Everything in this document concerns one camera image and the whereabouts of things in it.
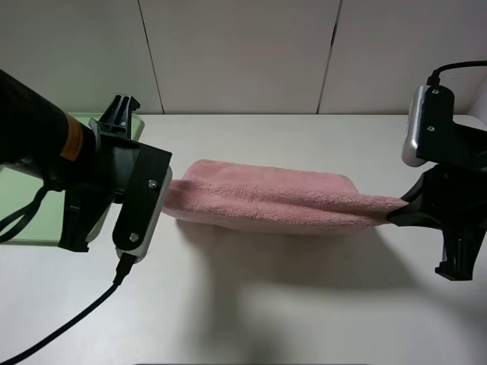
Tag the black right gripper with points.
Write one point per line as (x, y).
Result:
(451, 196)

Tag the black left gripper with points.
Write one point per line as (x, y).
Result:
(93, 164)

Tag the pink fluffy towel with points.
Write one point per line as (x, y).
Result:
(274, 200)

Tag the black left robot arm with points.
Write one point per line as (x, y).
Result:
(24, 135)

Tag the light green plastic tray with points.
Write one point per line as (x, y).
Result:
(17, 191)

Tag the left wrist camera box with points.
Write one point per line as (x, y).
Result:
(142, 204)

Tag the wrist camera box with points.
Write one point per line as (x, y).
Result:
(142, 204)
(411, 143)

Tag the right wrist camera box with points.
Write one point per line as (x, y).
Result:
(411, 143)

